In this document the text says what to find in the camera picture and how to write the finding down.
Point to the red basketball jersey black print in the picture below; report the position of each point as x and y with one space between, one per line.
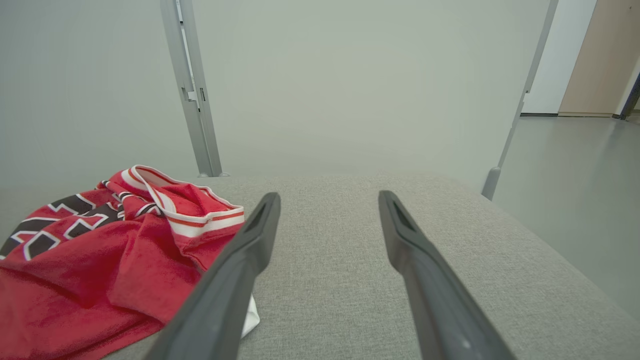
100 280

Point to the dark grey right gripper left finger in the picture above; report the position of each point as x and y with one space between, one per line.
220 300

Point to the slim grey partition post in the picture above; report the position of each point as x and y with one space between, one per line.
491 182

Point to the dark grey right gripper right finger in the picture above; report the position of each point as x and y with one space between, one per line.
445 310

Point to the beige door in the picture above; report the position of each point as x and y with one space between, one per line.
595 60

